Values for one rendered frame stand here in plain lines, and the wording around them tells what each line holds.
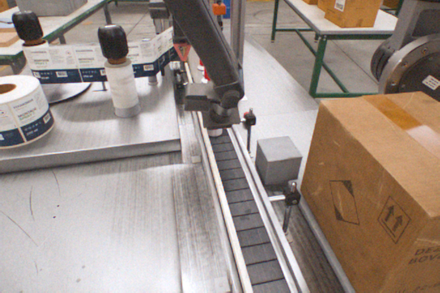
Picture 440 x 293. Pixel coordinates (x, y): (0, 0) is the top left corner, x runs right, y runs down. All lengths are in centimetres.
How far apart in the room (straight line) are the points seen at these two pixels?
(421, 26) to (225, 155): 56
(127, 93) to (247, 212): 56
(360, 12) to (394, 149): 211
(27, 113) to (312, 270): 86
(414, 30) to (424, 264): 50
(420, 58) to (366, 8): 187
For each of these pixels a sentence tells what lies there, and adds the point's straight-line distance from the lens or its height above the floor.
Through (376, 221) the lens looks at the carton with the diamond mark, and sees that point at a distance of 54.
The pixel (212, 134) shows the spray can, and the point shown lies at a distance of 88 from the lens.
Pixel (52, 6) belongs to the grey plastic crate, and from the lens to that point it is 298.
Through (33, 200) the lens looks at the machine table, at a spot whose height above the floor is 83.
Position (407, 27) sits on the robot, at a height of 123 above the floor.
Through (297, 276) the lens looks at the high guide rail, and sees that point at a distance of 52.
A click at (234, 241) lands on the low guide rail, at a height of 91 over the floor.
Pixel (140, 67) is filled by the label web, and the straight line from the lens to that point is 120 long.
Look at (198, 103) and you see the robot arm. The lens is 66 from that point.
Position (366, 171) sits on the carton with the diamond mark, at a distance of 53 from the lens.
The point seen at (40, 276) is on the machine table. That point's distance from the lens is 75.
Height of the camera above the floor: 141
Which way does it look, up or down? 35 degrees down
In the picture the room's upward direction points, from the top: straight up
